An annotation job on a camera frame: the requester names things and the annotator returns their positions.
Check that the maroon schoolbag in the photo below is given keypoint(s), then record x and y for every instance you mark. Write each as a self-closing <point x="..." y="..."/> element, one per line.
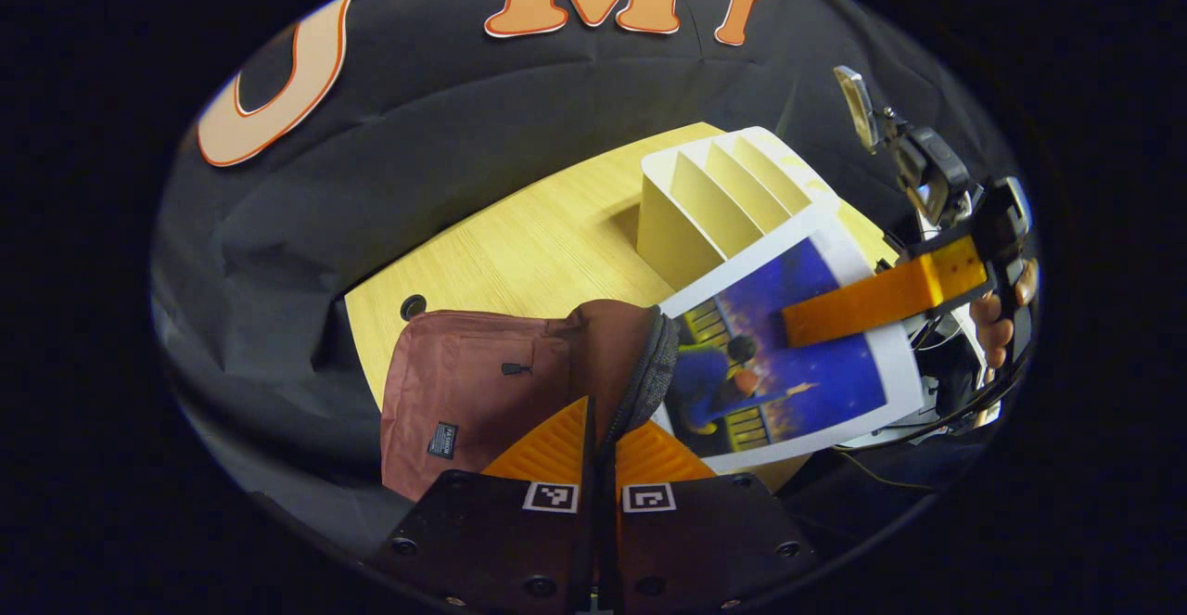
<point x="482" y="365"/>

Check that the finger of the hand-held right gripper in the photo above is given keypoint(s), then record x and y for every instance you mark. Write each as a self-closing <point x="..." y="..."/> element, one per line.
<point x="862" y="300"/>

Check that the black table grommet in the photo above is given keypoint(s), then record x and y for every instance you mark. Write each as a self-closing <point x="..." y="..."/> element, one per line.
<point x="413" y="306"/>

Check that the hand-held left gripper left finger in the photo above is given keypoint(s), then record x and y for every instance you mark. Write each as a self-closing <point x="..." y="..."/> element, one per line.
<point x="501" y="541"/>

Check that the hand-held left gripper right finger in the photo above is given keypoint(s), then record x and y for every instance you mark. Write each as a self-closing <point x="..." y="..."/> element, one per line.
<point x="695" y="541"/>

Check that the white plastic bookshelf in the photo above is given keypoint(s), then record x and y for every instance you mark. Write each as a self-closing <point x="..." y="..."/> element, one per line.
<point x="668" y="244"/>

